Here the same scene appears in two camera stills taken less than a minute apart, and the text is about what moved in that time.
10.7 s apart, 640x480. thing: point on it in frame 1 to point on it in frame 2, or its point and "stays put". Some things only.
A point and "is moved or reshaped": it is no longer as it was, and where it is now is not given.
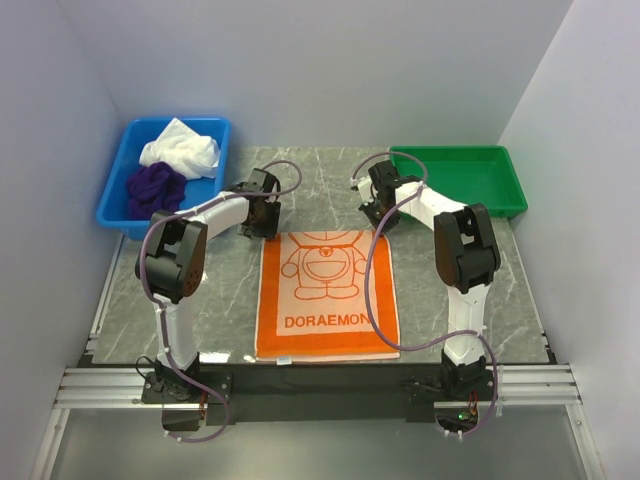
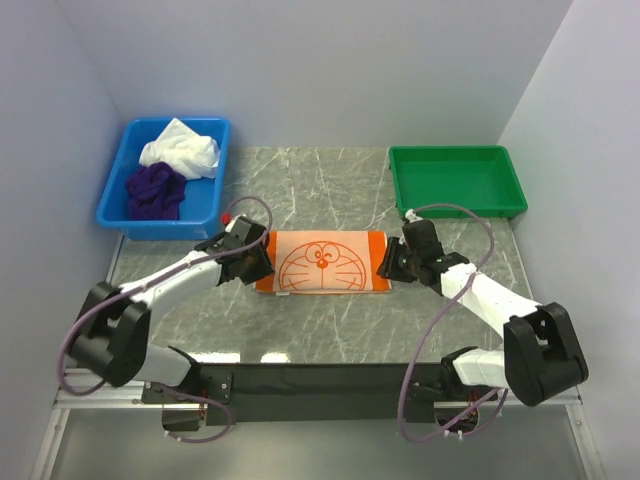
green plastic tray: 468,175 stays put
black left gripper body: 264,226 to 258,265
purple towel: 154,187 stays put
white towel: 195,156 stays put
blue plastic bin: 113,211 stays put
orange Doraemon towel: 312,301 is moved or reshaped
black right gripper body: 375,211 to 400,263
